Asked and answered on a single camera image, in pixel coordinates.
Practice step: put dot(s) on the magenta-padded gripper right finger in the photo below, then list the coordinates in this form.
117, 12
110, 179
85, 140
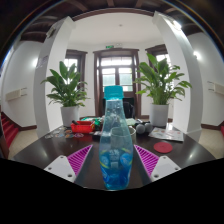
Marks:
161, 166

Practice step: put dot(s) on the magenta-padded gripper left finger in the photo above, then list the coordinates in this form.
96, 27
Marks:
63, 166

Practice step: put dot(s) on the clear blue-capped water bottle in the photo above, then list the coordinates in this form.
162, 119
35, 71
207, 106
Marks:
115, 160

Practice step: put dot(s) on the flat round red coaster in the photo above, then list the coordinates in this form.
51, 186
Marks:
163, 147

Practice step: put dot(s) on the printed paper sheet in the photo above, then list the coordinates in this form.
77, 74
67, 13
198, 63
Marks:
166, 134

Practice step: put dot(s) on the grey ball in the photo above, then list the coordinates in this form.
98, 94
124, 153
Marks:
149, 127
140, 129

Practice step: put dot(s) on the red plastic box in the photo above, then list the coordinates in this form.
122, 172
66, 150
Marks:
82, 128

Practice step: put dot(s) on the small black flat device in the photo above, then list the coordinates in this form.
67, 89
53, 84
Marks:
95, 135

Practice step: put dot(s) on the potted plant in white pot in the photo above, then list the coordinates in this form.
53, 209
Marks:
70, 115
159, 115

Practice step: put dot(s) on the pale green booklet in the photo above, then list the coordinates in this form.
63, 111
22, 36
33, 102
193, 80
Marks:
130, 122

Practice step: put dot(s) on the red carpeted staircase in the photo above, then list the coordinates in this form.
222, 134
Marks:
222, 130
9, 130

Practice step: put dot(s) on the black chair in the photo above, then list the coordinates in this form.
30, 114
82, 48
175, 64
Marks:
129, 108

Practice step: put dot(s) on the brown glazed double door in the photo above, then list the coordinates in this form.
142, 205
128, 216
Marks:
96, 83

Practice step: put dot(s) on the green exit sign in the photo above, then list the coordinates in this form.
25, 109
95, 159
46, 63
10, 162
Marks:
110, 46

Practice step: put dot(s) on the white wall radiator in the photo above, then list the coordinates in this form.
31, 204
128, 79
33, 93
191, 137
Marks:
16, 94
217, 88

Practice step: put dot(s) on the glowing wall lamp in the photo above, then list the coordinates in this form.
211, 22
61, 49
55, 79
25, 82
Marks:
197, 55
35, 62

